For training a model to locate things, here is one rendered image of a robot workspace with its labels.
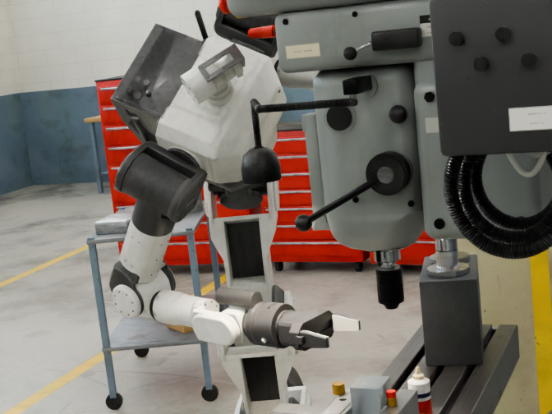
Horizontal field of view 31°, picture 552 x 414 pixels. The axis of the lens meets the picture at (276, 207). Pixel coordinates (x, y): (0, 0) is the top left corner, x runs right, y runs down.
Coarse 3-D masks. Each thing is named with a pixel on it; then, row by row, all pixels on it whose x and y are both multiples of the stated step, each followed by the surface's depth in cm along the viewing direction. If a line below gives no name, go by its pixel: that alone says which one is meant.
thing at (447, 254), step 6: (438, 246) 213; (444, 246) 212; (450, 246) 212; (456, 246) 213; (438, 252) 213; (444, 252) 212; (450, 252) 212; (456, 252) 213; (438, 258) 214; (444, 258) 213; (450, 258) 212; (456, 258) 213; (438, 264) 214; (444, 264) 213; (450, 264) 213; (456, 264) 213
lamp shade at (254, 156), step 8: (248, 152) 182; (256, 152) 180; (264, 152) 180; (272, 152) 181; (248, 160) 180; (256, 160) 180; (264, 160) 180; (272, 160) 181; (248, 168) 180; (256, 168) 180; (264, 168) 180; (272, 168) 180; (280, 168) 183; (248, 176) 181; (256, 176) 180; (264, 176) 180; (272, 176) 180; (280, 176) 182
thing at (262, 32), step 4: (252, 28) 191; (256, 28) 191; (260, 28) 190; (264, 28) 190; (268, 28) 189; (272, 28) 189; (248, 32) 191; (252, 32) 191; (256, 32) 190; (260, 32) 190; (264, 32) 189; (268, 32) 189; (272, 32) 189; (252, 36) 191; (256, 36) 191; (260, 36) 190; (264, 36) 190; (268, 36) 190; (272, 36) 190
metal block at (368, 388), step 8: (360, 376) 172; (368, 376) 171; (376, 376) 171; (384, 376) 170; (352, 384) 168; (360, 384) 168; (368, 384) 167; (376, 384) 167; (384, 384) 168; (352, 392) 167; (360, 392) 166; (368, 392) 166; (376, 392) 165; (384, 392) 167; (352, 400) 167; (360, 400) 167; (368, 400) 166; (376, 400) 166; (384, 400) 167; (352, 408) 168; (360, 408) 167; (368, 408) 166; (376, 408) 166
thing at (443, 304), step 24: (432, 264) 218; (432, 288) 211; (456, 288) 210; (432, 312) 212; (456, 312) 211; (480, 312) 216; (432, 336) 213; (456, 336) 212; (480, 336) 211; (432, 360) 214; (456, 360) 213; (480, 360) 212
